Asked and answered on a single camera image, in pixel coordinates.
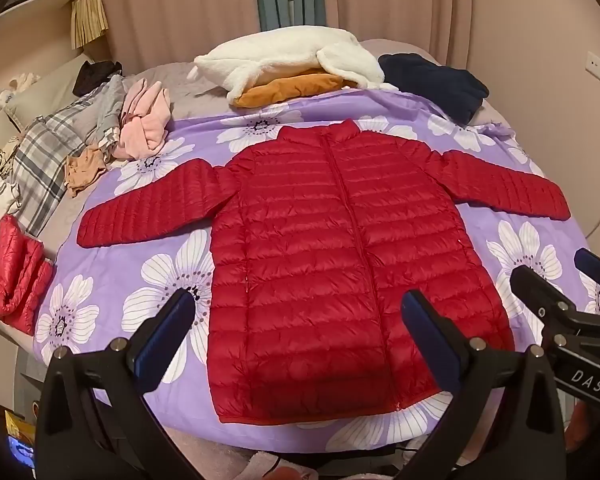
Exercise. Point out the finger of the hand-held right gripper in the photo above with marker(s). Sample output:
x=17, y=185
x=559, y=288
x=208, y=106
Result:
x=590, y=262
x=532, y=282

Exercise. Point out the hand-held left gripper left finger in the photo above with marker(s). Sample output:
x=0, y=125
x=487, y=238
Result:
x=165, y=330

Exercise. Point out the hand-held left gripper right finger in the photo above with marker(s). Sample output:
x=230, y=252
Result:
x=425, y=330

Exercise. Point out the red down jacket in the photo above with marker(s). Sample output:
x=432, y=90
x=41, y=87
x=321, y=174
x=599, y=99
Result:
x=15, y=270
x=330, y=260

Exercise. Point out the purple floral bedsheet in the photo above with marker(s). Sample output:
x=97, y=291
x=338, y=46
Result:
x=130, y=260

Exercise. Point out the folded red down jacket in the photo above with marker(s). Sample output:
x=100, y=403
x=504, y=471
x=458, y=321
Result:
x=15, y=270

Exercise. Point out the yellow packet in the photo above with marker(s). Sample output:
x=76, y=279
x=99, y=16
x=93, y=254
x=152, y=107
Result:
x=20, y=427

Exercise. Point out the tan garment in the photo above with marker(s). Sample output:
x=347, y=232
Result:
x=82, y=170

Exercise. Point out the white printed garment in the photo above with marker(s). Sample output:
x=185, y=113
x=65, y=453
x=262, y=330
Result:
x=0, y=200

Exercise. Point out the pink garment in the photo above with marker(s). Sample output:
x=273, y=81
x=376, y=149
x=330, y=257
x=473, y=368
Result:
x=145, y=120

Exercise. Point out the grey plaid blanket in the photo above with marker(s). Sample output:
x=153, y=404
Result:
x=45, y=155

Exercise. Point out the navy garment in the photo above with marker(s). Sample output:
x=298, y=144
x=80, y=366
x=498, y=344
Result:
x=430, y=80

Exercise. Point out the grey garment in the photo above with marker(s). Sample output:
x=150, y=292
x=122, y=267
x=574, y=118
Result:
x=110, y=105

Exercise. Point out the grey bed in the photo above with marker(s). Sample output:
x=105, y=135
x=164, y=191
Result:
x=195, y=97

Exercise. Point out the cream printed pillow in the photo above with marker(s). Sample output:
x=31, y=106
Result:
x=0, y=145

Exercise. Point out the black garment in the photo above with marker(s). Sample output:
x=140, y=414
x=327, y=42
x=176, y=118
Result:
x=92, y=75

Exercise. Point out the mustard garment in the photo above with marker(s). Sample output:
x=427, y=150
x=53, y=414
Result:
x=280, y=90

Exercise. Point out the white stuffed toy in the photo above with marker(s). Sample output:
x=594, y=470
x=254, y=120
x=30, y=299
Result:
x=10, y=90

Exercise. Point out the white fleece garment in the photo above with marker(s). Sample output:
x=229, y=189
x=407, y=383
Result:
x=280, y=60

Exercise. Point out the beige curtain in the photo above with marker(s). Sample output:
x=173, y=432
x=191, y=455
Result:
x=180, y=10
x=405, y=0

